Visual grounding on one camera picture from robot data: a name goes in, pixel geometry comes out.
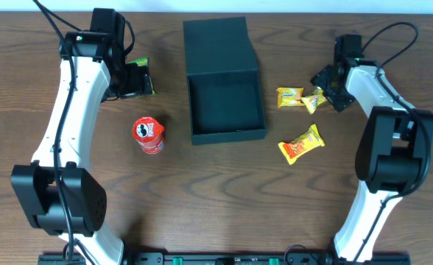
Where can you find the yellow biscuit packet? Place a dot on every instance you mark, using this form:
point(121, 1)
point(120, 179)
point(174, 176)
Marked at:
point(289, 97)

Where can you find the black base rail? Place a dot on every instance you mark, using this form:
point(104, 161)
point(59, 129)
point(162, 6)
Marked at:
point(295, 258)

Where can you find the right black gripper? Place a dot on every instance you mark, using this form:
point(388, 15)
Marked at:
point(333, 87)

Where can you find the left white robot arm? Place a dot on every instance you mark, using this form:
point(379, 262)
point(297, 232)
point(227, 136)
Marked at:
point(56, 190)

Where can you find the green yellow snack packet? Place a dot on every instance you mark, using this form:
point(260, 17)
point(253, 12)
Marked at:
point(140, 81)

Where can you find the orange yellow snack packet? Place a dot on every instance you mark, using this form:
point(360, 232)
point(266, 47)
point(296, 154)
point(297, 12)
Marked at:
point(306, 142)

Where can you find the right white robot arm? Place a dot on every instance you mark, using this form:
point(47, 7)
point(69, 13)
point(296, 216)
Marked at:
point(394, 153)

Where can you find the red Pringles can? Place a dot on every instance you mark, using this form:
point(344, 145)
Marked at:
point(148, 132)

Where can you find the yellow brown chocolate packet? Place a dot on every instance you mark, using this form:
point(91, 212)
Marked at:
point(314, 100)

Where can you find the black gift box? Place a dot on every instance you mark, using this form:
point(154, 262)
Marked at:
point(222, 73)

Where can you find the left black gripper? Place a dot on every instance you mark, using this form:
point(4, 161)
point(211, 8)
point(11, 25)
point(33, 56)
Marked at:
point(137, 82)

